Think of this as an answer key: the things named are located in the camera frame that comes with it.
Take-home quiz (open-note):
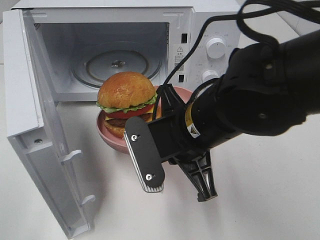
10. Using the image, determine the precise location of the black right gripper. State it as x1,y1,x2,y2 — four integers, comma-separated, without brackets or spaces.
156,83,240,202

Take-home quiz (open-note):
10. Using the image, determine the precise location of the white dial knob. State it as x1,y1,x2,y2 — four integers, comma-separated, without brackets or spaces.
205,37,226,59
202,70,220,83

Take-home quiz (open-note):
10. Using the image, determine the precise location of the pink round plate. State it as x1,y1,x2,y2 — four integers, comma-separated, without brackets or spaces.
96,86,192,154

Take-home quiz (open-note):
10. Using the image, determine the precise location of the toy hamburger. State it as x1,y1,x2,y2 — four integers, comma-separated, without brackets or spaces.
96,71,161,138

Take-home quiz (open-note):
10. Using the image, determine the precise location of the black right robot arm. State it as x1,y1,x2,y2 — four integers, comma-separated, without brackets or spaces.
157,31,320,202

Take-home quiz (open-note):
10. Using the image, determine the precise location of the white warning label sticker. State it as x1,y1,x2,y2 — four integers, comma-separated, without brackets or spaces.
173,44,187,68

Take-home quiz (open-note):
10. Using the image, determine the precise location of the glass microwave turntable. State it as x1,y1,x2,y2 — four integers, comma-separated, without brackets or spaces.
72,49,162,89

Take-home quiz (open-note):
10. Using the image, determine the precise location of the white microwave oven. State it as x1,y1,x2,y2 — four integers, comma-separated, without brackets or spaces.
11,0,245,103

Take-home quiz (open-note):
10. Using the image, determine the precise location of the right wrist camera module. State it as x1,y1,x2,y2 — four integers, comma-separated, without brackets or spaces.
124,113,186,194

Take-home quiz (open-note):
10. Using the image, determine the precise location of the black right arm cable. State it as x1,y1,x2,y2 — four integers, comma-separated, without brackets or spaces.
152,0,320,126

